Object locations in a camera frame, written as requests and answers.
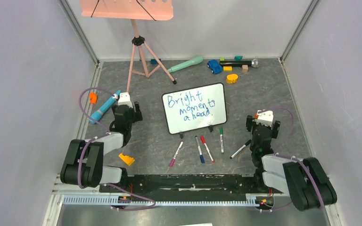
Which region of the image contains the black framed whiteboard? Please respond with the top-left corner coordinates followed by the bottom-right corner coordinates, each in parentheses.
top-left (161, 82), bottom-right (228, 135)

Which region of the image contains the blue whiteboard marker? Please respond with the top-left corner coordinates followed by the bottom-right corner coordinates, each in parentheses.
top-left (195, 136), bottom-right (205, 164)

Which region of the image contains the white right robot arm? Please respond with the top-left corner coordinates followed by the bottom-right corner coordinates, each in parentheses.
top-left (246, 110), bottom-right (337, 211)

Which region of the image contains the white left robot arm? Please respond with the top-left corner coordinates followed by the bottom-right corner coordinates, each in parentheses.
top-left (60, 102), bottom-right (143, 188)

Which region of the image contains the black whiteboard marker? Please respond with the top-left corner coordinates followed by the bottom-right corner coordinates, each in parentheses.
top-left (230, 139), bottom-right (252, 159)

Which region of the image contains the green whiteboard marker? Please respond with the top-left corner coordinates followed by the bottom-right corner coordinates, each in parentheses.
top-left (219, 127), bottom-right (224, 154)

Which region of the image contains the red whiteboard marker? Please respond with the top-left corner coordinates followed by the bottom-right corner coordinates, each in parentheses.
top-left (200, 136), bottom-right (215, 163)

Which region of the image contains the purple whiteboard marker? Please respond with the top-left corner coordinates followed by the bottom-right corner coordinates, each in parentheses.
top-left (169, 140), bottom-right (184, 167)

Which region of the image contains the blue toy microphone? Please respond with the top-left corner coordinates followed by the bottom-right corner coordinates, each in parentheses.
top-left (89, 90), bottom-right (121, 124)

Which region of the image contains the small orange block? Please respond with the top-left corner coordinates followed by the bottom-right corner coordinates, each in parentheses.
top-left (89, 92), bottom-right (98, 104)

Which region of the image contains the yellow oval block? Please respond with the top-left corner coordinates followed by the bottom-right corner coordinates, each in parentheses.
top-left (226, 73), bottom-right (239, 84)

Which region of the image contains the orange stair block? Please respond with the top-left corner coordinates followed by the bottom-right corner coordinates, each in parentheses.
top-left (118, 153), bottom-right (135, 166)

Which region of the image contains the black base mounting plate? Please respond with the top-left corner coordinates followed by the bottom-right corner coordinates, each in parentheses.
top-left (117, 174), bottom-right (271, 202)

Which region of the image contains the beige wooden cube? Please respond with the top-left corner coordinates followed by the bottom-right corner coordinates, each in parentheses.
top-left (241, 65), bottom-right (249, 73)

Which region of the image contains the pink music stand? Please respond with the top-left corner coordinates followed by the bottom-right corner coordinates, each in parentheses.
top-left (79, 0), bottom-right (177, 92)

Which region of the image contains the yellow rectangular block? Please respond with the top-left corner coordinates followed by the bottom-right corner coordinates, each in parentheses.
top-left (223, 66), bottom-right (233, 72)

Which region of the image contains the black silver microphone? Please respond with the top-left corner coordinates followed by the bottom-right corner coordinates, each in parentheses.
top-left (219, 59), bottom-right (258, 68)

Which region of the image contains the dark blue block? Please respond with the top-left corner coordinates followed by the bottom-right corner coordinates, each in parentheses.
top-left (150, 59), bottom-right (161, 65)

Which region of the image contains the teal block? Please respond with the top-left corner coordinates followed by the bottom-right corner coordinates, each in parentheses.
top-left (234, 56), bottom-right (243, 61)

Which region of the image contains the blue toy car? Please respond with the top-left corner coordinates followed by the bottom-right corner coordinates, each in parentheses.
top-left (207, 59), bottom-right (223, 74)

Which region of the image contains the mint green toy microphone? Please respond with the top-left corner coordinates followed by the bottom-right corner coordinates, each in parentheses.
top-left (168, 56), bottom-right (203, 73)

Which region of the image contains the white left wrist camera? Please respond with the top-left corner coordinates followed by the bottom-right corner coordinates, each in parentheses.
top-left (116, 92), bottom-right (134, 108)

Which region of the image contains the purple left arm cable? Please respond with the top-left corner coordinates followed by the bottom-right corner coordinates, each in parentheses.
top-left (77, 88), bottom-right (157, 213)

